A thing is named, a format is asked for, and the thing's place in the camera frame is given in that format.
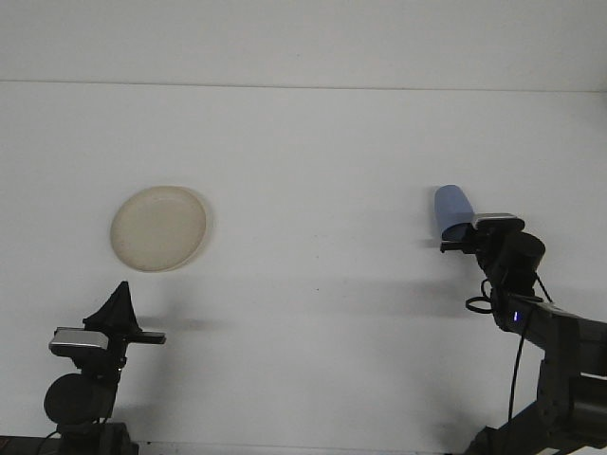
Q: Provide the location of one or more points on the pale round plate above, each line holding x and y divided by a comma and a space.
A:
159, 227

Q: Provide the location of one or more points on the pale blue cup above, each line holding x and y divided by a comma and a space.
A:
450, 206

